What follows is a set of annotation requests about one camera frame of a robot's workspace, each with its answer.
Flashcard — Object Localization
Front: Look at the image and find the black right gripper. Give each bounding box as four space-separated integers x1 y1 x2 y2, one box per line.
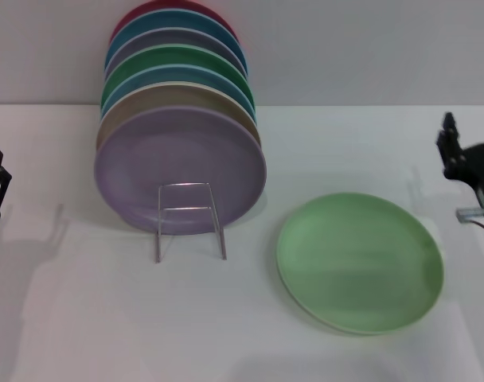
436 106 484 191

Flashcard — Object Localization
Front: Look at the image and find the light green plate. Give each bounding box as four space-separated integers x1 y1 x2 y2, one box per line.
275 192 445 337

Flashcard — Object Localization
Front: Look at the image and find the lilac plate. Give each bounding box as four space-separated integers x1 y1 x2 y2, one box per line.
93 105 267 236

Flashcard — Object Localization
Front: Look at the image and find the beige plate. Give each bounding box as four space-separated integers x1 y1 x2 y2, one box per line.
96 80 263 152

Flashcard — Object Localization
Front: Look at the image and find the light blue plate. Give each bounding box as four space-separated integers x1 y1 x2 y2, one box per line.
100 64 258 120

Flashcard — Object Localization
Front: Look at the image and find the dark green plate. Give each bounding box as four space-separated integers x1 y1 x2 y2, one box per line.
100 44 254 109

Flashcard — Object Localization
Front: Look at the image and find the crimson plate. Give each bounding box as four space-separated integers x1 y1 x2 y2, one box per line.
108 0 241 45

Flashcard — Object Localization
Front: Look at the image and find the grey lavender plate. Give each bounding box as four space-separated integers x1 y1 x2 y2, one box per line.
103 27 249 79

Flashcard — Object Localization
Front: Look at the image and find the teal blue plate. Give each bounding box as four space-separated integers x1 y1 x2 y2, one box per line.
104 8 249 77

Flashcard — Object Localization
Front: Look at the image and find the silver right arm cable connector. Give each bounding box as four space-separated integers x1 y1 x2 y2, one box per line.
456 208 484 224

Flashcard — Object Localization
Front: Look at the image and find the metal wire plate rack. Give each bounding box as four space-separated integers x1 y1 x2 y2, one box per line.
153 181 228 263

